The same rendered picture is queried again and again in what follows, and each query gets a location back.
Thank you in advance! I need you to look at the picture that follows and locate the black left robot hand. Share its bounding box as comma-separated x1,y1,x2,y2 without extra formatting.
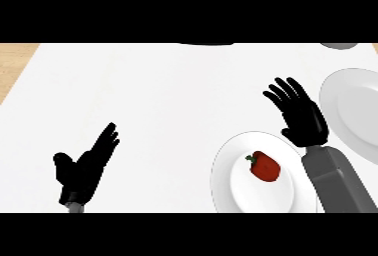
51,122,120,206

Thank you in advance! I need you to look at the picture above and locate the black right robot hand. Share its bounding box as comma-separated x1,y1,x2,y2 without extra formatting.
261,76,330,148

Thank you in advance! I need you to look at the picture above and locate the white plate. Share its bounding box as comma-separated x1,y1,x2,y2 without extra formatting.
209,130,326,214
317,67,378,166

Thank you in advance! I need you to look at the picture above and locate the red bell pepper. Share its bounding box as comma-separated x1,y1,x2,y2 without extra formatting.
244,150,281,183

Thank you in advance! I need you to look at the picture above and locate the grey round object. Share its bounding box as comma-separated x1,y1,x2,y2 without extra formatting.
318,42,360,51

